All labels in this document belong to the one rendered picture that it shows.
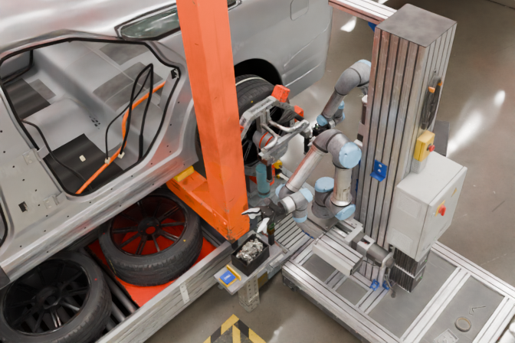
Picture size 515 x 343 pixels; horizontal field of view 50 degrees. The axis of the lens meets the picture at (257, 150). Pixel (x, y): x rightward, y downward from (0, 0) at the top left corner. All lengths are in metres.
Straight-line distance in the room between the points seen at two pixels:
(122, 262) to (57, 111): 1.16
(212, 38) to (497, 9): 4.81
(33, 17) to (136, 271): 1.61
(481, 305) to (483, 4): 4.02
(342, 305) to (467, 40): 3.56
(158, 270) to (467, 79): 3.52
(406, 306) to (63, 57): 2.97
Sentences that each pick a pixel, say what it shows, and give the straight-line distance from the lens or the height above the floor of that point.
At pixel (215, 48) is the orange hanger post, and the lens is 2.53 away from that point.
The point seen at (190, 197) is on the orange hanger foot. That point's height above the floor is 0.65.
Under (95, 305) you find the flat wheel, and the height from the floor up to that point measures 0.50.
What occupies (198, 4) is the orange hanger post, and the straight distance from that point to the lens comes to 2.37.
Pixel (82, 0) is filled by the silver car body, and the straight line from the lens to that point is 3.01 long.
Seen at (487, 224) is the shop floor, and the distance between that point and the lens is 4.44.
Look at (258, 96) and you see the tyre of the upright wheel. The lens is 3.48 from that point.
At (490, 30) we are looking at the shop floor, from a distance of 6.49.
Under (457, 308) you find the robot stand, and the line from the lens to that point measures 3.72.
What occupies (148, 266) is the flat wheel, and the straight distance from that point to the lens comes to 3.52.
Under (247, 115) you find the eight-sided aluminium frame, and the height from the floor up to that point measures 1.12.
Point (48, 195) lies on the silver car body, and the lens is 3.15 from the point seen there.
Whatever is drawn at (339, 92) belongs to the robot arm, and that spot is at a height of 1.26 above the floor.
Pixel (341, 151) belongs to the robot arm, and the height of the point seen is 1.45.
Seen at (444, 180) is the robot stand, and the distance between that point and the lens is 2.94.
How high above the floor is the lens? 3.33
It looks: 44 degrees down
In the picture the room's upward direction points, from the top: 4 degrees counter-clockwise
